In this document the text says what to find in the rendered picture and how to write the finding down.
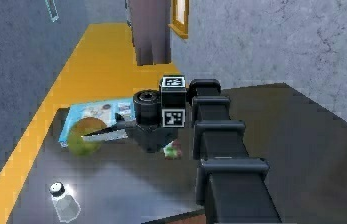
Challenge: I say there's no clear black-capped salt shaker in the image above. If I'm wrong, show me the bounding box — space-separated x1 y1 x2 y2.
49 181 82 224

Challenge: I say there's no yellow framed window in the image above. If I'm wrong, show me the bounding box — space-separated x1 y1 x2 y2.
168 0 191 40

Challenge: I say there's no green brown round fruit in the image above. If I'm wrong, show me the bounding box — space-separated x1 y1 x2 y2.
66 117 109 157

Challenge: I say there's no small red green object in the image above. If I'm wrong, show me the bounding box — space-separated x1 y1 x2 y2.
162 139 184 160

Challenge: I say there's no grey blade knife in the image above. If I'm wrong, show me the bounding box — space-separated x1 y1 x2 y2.
80 128 131 144

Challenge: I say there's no light blue magazine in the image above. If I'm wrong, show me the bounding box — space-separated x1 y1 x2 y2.
58 97 137 148

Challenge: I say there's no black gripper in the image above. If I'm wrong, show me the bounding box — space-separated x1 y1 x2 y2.
80 89 179 154

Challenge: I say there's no dark dining table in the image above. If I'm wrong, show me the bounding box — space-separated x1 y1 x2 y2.
10 82 347 224

